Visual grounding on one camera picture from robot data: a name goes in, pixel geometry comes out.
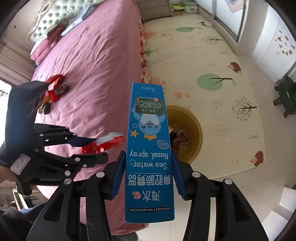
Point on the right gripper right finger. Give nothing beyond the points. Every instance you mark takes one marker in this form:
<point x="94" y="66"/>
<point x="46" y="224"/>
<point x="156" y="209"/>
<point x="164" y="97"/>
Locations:
<point x="235" y="218"/>

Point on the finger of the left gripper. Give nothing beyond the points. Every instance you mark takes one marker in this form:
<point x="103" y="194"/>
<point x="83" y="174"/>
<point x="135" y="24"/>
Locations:
<point x="52" y="135"/>
<point x="51" y="168"/>

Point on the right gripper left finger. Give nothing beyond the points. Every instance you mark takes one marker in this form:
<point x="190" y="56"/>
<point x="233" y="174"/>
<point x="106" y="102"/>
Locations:
<point x="60" y="217"/>

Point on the red white snack wrapper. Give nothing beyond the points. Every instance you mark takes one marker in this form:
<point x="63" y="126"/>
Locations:
<point x="106" y="144"/>

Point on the blue nasal spray box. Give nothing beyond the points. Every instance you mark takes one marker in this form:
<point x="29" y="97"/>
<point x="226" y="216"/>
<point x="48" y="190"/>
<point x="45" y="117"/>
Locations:
<point x="149" y="194"/>

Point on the dark round trash piece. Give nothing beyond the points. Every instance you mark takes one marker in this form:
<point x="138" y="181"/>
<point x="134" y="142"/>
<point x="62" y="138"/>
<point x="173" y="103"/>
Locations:
<point x="47" y="108"/>

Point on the yellow trash bin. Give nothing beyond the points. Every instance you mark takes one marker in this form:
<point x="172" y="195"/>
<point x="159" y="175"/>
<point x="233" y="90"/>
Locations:
<point x="186" y="133"/>

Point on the left hand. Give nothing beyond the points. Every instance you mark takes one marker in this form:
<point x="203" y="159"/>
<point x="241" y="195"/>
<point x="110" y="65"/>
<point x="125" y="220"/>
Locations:
<point x="7" y="175"/>

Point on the orange cloth bag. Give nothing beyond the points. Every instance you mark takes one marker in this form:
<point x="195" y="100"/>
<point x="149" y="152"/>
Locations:
<point x="45" y="100"/>

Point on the brown crumpled wrapper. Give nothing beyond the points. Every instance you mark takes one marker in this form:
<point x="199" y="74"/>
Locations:
<point x="62" y="89"/>

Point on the pink bed sheet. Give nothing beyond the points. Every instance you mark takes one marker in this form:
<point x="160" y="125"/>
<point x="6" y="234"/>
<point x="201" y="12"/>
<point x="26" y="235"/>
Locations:
<point x="100" y="59"/>

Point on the brown curtain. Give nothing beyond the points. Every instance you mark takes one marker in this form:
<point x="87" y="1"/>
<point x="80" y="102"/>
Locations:
<point x="15" y="69"/>

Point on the folded pink quilt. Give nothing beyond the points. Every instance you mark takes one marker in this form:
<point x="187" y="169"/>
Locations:
<point x="46" y="43"/>

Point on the folded light blue blanket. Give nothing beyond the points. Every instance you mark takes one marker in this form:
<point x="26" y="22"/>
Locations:
<point x="78" y="19"/>

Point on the tufted grey headboard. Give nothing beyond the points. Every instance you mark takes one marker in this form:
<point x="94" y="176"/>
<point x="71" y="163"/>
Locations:
<point x="55" y="12"/>

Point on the green round stool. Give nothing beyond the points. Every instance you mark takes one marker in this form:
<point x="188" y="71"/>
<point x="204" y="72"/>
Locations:
<point x="286" y="92"/>

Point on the cartoon tree play mat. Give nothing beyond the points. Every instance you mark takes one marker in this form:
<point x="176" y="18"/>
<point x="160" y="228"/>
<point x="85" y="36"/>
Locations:
<point x="198" y="71"/>

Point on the beige nightstand drawers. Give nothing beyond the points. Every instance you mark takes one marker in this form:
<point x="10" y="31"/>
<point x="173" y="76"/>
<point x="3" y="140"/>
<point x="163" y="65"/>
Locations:
<point x="154" y="9"/>

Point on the white shelf cabinet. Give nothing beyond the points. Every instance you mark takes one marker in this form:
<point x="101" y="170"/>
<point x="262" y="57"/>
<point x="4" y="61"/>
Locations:
<point x="274" y="52"/>

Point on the white storage box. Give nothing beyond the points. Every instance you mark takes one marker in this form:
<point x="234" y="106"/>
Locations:
<point x="190" y="7"/>

